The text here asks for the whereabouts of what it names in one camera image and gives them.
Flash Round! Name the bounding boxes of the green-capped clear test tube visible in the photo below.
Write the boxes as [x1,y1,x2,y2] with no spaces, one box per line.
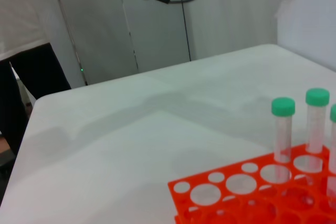
[271,97,296,183]
[327,104,336,208]
[305,88,330,154]

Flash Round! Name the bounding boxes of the orange plastic test tube rack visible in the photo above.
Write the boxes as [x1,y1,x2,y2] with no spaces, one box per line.
[167,144,336,224]

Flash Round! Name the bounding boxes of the person white shirt black trousers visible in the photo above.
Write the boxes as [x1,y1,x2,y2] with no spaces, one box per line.
[0,0,73,156]

